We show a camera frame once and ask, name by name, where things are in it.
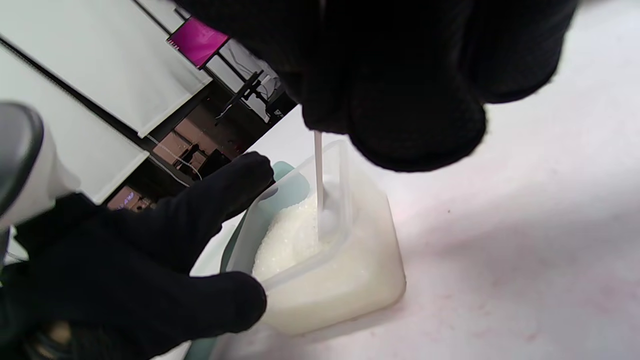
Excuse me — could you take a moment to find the person's left hand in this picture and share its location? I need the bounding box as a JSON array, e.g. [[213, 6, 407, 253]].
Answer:
[[0, 151, 276, 360]]

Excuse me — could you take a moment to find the person's right hand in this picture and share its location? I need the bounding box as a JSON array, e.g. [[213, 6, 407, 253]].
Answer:
[[172, 0, 581, 173]]

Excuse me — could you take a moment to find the clear plastic sugar container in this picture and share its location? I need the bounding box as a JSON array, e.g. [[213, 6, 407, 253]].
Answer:
[[222, 140, 407, 336]]

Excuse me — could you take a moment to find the white coffee spoon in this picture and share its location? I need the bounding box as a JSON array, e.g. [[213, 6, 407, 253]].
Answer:
[[313, 130, 341, 243]]

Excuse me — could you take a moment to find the mint green dessert spatula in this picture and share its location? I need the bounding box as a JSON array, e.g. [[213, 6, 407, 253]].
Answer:
[[184, 161, 297, 360]]

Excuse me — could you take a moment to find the magenta screen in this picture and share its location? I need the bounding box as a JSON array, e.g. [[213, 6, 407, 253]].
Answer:
[[167, 17, 230, 70]]

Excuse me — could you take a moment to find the white blind cord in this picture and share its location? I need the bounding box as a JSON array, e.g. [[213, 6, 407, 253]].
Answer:
[[146, 134, 203, 187]]

